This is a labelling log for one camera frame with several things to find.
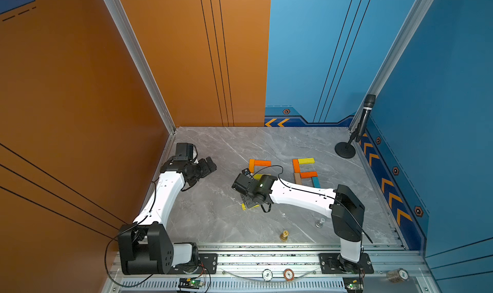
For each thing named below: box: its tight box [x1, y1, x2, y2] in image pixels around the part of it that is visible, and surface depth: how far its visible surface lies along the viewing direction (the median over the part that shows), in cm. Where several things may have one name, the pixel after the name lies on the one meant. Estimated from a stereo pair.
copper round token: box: [283, 268, 295, 282], surface depth 73 cm
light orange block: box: [248, 158, 255, 173], surface depth 104 cm
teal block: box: [311, 176, 321, 189], surface depth 98 cm
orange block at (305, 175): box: [300, 171, 318, 179], surface depth 101 cm
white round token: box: [261, 268, 273, 282], surface depth 72 cm
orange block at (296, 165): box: [292, 158, 301, 173], surface depth 104 cm
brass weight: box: [279, 230, 289, 243], surface depth 79 cm
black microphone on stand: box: [334, 93, 377, 159], surface depth 94 cm
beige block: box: [294, 172, 303, 185], surface depth 98 cm
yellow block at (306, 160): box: [297, 157, 316, 165], surface depth 107 cm
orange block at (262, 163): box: [254, 159, 272, 167], surface depth 107 cm
